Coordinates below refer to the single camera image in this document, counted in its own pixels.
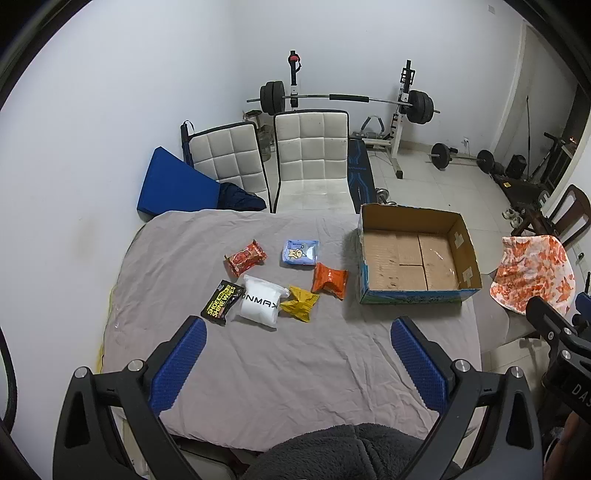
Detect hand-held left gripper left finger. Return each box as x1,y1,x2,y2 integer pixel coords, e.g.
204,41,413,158
53,316,208,480

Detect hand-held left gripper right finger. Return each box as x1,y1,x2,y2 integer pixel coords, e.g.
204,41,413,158
390,316,544,480

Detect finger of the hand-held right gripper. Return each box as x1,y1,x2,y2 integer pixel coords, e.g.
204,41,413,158
525,295,579,345

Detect black wipes packet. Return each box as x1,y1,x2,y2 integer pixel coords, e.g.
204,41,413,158
201,279,245,326

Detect white soft pouch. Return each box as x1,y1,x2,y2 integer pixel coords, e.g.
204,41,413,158
228,274,291,331

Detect cardboard box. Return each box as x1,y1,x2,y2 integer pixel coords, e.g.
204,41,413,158
358,203,483,306

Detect red snack packet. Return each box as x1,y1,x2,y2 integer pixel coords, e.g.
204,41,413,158
224,240,269,278

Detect orange snack packet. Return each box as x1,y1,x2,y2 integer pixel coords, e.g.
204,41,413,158
311,262,350,301

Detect yellow snack packet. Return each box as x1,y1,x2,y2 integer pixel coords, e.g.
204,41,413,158
279,286,321,323

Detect light blue cartoon packet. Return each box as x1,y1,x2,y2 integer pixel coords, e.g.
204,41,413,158
281,239,320,268

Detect person's right forearm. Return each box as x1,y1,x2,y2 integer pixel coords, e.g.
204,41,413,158
547,410,591,477

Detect grey chair seat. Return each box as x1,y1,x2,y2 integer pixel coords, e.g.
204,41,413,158
475,291,546,356

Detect orange and white patterned cloth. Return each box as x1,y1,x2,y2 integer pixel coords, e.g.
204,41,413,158
490,234,576,317

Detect grey bed sheet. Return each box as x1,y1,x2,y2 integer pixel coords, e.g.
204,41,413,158
99,210,483,453

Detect dark wooden chair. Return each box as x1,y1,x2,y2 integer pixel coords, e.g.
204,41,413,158
510,185,591,247

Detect dark grey fleece clothing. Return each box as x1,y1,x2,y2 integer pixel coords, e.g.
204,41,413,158
265,423,435,480

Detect black kick scooter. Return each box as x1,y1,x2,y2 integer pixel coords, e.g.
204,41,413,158
529,132,571,185

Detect dark blue garment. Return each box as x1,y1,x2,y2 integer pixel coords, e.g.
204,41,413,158
217,182,269,212

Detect blue foam cushion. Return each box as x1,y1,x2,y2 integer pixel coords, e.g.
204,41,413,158
136,146,222,224

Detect short barbell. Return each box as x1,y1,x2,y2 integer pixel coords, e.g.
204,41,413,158
429,143,496,174

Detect black and blue bench pad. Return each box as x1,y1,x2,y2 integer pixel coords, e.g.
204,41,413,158
347,138,377,214

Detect white quilted chair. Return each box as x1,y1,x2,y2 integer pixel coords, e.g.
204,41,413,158
270,109,354,214
187,121,271,210

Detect white weight bench rack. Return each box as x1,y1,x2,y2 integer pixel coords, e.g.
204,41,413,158
287,50,414,180

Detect barbell with black plates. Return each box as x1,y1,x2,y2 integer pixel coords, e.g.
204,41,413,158
246,80,440,125

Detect black cable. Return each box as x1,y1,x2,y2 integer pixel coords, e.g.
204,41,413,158
0,323,20,428

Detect grey exercise handle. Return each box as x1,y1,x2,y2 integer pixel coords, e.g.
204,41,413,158
359,116,385,140

